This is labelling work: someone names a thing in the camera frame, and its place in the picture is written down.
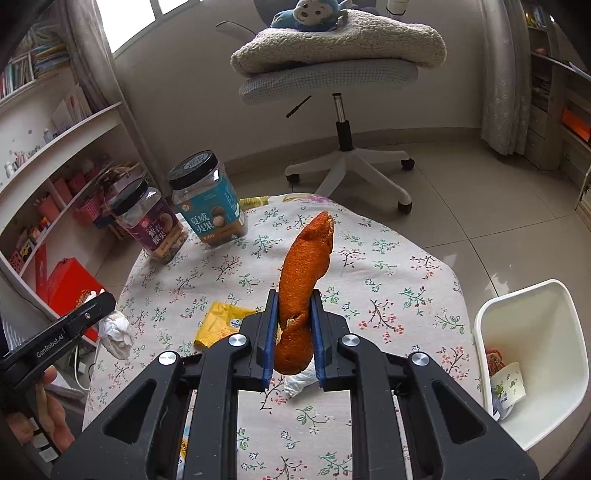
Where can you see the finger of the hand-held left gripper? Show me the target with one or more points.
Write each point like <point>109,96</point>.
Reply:
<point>92,311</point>

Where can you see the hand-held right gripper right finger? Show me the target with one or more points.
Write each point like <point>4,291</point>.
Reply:
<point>322,364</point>

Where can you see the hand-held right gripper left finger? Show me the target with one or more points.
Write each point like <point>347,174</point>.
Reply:
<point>268,355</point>

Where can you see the white tissue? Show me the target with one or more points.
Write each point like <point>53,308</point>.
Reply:
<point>115,332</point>

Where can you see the orange peel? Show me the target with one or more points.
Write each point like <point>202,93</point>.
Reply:
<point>304,277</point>

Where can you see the red snack packet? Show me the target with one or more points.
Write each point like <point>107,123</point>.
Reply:
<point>494,362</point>

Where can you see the green printed paper cup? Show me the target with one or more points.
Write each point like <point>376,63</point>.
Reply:
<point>510,387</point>

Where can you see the white plastic bin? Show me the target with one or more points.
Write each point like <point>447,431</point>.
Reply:
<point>540,323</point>

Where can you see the person's left hand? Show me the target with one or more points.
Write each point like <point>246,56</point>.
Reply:
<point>55,410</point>

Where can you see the red cardboard box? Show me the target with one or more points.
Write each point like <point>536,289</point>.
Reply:
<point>69,290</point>

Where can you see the crumpled white paper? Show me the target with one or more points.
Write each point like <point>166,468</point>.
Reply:
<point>298,385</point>

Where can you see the yellow snack packet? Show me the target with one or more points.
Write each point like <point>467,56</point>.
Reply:
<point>217,325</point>

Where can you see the floral tablecloth round table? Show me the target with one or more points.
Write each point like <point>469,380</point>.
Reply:
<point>369,277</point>

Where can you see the purple label nut jar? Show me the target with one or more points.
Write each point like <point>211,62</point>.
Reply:
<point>152,230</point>

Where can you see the teal label nut jar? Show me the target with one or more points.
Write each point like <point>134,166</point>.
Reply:
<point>212,212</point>

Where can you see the white bookshelf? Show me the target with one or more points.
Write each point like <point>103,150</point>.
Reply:
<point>92,120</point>

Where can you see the grey office chair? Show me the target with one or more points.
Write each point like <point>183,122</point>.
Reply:
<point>351,161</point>

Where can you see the row of books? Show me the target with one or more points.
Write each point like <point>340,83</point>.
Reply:
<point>46,60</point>

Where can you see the grey curtain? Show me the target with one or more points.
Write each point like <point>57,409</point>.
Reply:
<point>503,83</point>
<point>85,46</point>

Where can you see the large window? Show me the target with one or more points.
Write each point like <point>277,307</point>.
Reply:
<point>129,23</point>

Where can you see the folded cream fleece blanket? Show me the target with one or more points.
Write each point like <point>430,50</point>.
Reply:
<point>346,46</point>

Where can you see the blue monkey plush toy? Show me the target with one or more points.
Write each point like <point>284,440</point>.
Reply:
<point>309,14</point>

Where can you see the orange box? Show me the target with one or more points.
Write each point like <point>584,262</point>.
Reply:
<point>577,124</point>

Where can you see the wooden desk with hutch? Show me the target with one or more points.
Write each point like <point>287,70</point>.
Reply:
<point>554,92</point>

